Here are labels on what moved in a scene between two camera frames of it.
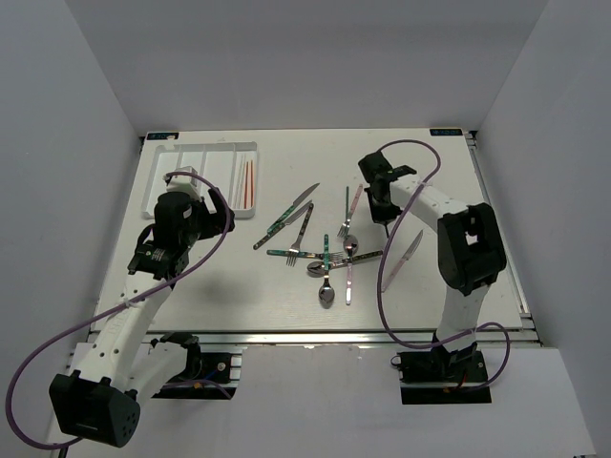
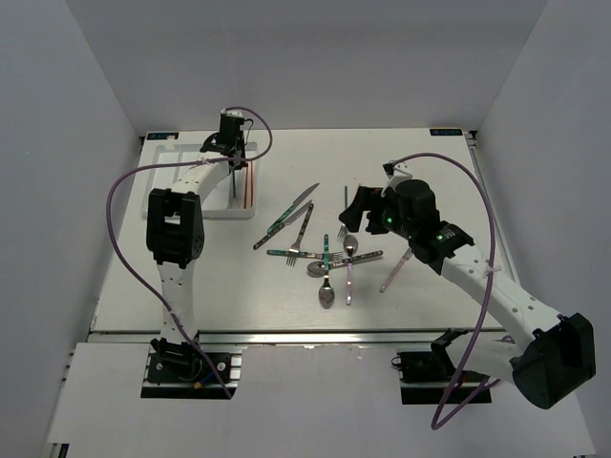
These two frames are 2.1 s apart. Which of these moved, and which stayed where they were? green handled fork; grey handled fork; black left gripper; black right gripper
Moved: black left gripper; black right gripper
Stayed: grey handled fork; green handled fork
